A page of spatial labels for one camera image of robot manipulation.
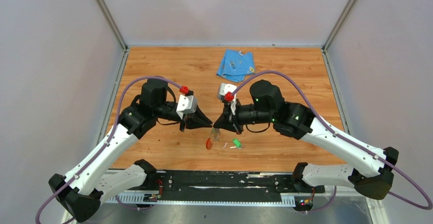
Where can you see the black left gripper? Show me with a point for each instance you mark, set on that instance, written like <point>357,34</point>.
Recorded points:
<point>195,120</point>

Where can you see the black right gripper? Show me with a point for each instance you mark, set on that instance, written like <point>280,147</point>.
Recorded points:
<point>223,122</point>

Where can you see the metal keyring plate with spring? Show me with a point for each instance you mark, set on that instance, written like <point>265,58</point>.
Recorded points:
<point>213,138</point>

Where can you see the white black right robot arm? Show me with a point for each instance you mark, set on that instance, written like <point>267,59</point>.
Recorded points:
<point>366,169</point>

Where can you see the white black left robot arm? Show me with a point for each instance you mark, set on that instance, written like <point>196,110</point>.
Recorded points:
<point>83,189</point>

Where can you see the blue folded cloth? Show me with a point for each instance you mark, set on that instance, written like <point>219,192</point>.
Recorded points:
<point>236,65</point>

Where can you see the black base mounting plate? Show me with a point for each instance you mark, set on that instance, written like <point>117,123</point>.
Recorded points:
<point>224,186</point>

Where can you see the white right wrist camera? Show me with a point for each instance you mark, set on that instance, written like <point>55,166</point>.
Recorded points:
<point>226,95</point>

